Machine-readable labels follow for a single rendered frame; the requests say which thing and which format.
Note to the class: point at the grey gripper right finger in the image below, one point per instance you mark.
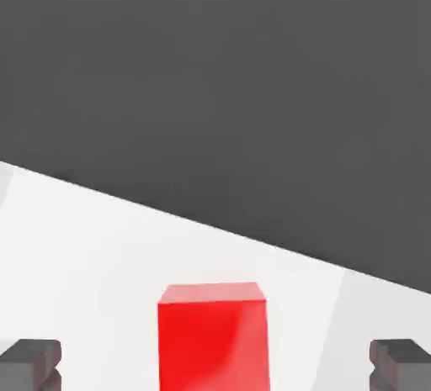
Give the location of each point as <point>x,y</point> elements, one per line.
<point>404,364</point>

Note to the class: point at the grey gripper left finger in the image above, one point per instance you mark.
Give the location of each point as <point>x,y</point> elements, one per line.
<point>27,364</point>

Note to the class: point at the small red cube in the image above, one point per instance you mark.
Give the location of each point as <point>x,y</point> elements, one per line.
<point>212,340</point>

